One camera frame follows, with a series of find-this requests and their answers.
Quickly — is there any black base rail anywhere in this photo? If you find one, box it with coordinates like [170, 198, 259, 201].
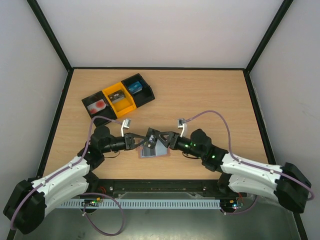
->
[24, 177, 292, 201]

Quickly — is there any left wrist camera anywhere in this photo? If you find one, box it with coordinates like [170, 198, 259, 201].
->
[120, 118, 131, 137]

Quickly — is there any right black bin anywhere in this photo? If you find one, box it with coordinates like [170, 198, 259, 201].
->
[121, 73, 155, 108]

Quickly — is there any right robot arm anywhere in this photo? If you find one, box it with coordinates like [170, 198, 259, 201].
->
[156, 129, 315, 214]

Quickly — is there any black bin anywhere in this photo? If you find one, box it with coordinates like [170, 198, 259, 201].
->
[121, 73, 155, 108]
[81, 91, 117, 127]

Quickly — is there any black VIP credit card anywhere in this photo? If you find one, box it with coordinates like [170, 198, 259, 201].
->
[145, 127, 160, 149]

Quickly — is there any yellow middle bin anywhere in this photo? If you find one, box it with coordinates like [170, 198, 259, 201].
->
[102, 82, 137, 119]

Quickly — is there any blue card stack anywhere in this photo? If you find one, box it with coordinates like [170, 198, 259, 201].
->
[127, 81, 143, 95]

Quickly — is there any white red card stack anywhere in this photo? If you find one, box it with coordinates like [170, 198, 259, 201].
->
[87, 99, 108, 115]

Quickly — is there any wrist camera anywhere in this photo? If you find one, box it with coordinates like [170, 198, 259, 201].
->
[177, 118, 188, 138]
[120, 118, 131, 137]

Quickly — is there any grey metal front plate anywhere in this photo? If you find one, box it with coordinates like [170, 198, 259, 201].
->
[13, 199, 301, 240]

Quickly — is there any light blue cable duct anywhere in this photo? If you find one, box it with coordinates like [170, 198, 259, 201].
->
[58, 199, 221, 210]

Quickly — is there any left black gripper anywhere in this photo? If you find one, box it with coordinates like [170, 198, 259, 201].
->
[101, 133, 148, 154]

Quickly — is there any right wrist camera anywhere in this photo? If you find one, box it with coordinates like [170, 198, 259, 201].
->
[177, 118, 188, 138]

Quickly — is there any black enclosure frame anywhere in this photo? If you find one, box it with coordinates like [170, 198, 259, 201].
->
[4, 0, 310, 240]

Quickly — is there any black VIP card stack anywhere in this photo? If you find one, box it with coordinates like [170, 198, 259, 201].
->
[108, 90, 126, 104]

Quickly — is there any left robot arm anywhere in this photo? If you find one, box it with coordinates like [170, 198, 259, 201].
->
[3, 126, 146, 234]

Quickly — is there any left black bin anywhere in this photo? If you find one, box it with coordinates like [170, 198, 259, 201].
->
[81, 91, 117, 127]

